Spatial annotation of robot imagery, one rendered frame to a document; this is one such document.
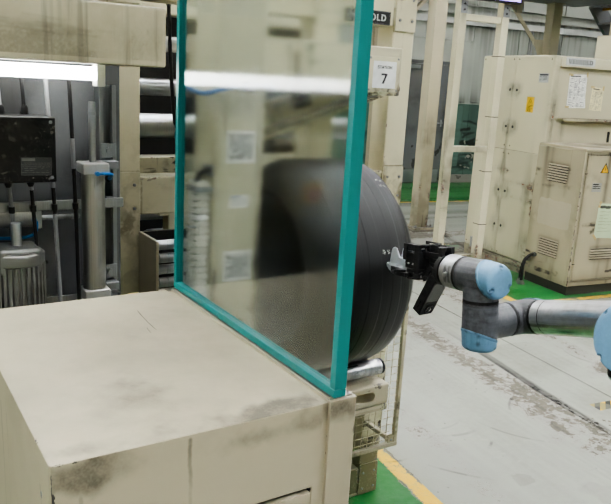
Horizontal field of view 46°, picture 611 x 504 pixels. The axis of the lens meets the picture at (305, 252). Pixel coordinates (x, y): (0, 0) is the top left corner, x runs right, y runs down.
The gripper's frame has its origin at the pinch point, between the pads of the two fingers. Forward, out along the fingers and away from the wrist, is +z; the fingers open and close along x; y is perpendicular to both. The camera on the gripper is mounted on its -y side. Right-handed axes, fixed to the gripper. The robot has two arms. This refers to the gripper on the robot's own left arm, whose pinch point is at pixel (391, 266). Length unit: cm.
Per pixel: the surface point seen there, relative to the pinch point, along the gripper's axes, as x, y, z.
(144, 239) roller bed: 38, 1, 70
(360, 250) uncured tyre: 8.1, 4.4, 1.8
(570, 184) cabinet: -397, -6, 253
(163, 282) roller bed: 35, -11, 62
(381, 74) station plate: -29, 50, 42
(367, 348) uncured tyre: 0.5, -22.8, 8.6
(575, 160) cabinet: -397, 14, 249
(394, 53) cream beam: -34, 57, 42
